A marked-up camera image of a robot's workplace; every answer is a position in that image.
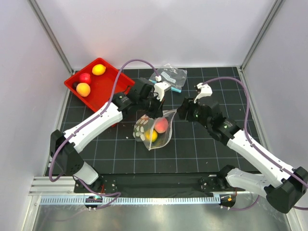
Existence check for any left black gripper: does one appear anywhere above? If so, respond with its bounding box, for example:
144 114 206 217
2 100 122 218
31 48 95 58
138 92 165 120

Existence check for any pink toy peach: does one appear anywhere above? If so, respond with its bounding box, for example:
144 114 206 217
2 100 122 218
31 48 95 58
154 118 168 134

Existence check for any white-spotted clear zip bag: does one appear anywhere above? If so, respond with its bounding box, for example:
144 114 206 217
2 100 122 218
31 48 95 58
132 109 176 151

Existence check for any small yellow-green toy fruit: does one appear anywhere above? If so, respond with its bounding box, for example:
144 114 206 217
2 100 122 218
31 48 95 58
145 129 158 142

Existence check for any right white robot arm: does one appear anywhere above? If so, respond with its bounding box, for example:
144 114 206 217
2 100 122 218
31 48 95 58
177 97 308 214

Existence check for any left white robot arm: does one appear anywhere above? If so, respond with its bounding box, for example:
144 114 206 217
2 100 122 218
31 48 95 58
49 78 170 193

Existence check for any blue-zipper clear zip bag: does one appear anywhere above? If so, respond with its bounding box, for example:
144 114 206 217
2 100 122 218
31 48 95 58
150 64 187 93

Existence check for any red plastic tray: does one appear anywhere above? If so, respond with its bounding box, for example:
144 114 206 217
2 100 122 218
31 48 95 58
64 57 136 127

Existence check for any yellow toy lemon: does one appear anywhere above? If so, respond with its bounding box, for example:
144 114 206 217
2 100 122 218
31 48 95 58
92 64 106 76

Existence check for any orange toy fruit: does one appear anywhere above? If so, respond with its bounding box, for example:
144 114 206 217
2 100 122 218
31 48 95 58
76 83 91 97

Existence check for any red toy apple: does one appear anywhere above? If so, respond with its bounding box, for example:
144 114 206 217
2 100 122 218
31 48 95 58
79 73 91 85

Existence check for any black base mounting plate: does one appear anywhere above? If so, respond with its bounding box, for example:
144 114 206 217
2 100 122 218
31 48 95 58
74 172 246 198

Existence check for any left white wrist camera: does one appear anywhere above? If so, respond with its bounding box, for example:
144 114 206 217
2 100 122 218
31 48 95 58
154 76 171 102

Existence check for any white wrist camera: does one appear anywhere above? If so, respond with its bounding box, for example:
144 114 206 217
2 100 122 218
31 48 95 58
193 83 213 103
154 76 171 102

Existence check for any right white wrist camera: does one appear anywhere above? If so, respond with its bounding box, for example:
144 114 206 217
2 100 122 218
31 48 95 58
193 83 213 103

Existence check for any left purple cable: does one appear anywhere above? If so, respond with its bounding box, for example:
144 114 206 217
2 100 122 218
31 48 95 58
49 58 162 209

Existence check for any purple cable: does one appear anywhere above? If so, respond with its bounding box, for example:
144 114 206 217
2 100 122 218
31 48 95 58
49 58 162 209
196 77 308 212

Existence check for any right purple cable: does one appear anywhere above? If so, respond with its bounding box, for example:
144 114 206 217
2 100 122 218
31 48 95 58
196 77 308 212

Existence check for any slotted cable duct strip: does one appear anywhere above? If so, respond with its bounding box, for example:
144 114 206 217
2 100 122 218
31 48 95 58
40 195 220 205

